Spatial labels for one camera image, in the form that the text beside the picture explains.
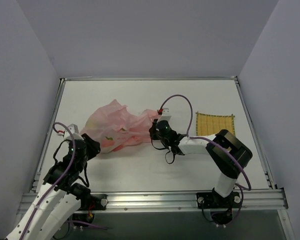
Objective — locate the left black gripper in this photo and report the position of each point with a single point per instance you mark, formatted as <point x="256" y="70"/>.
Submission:
<point x="92" y="146"/>

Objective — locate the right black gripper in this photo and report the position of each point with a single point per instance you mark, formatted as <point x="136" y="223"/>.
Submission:
<point x="152" y="131"/>

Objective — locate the pink plastic bag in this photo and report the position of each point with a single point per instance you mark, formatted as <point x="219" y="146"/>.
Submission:
<point x="115" y="128"/>

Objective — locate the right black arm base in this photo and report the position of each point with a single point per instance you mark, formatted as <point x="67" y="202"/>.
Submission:
<point x="218" y="210"/>

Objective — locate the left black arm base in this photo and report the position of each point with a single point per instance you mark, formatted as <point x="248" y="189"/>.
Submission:
<point x="95" y="202"/>

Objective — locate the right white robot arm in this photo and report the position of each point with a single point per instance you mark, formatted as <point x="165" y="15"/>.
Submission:
<point x="229" y="154"/>

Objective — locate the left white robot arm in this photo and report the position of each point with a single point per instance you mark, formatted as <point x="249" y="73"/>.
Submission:
<point x="59" y="181"/>

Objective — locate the yellow bamboo mat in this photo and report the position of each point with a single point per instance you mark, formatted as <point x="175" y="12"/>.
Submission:
<point x="208" y="124"/>

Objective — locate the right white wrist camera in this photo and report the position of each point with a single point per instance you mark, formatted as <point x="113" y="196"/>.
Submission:
<point x="164" y="114"/>

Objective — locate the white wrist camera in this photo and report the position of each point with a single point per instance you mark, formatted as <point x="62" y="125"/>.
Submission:
<point x="72" y="131"/>
<point x="164" y="114"/>

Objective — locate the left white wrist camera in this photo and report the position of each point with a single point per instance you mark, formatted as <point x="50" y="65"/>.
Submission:
<point x="72" y="131"/>

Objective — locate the aluminium front rail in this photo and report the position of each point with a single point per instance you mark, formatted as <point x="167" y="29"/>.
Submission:
<point x="186" y="201"/>

